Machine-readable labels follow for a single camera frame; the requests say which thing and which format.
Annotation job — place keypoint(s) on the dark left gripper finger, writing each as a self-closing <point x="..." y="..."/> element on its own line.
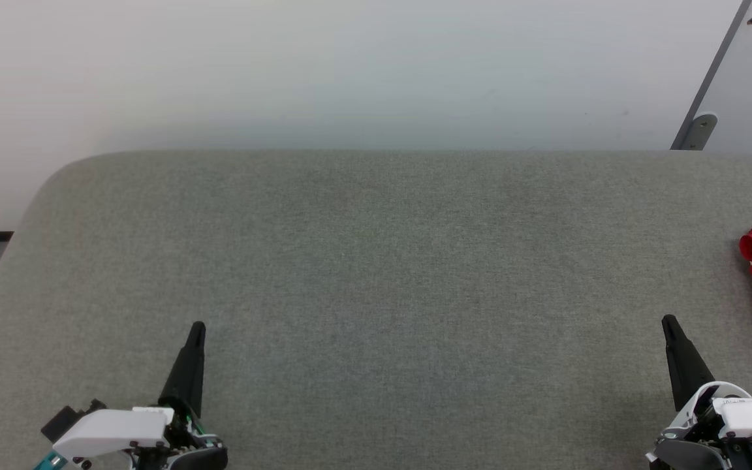
<point x="187" y="378"/>

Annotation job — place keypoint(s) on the grey metal bracket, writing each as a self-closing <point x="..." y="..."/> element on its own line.
<point x="699" y="130"/>

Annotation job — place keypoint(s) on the grey door frame strip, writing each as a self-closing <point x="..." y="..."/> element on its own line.
<point x="712" y="72"/>

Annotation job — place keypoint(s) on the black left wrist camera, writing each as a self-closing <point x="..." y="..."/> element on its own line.
<point x="66" y="418"/>

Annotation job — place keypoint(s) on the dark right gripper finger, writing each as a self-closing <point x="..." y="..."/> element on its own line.
<point x="686" y="365"/>

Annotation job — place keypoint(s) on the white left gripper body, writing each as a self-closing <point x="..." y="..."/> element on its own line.
<point x="115" y="431"/>

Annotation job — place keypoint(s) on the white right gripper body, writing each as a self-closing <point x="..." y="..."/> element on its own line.
<point x="741" y="424"/>

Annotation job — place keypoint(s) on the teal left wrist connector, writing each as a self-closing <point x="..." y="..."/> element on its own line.
<point x="49" y="461"/>

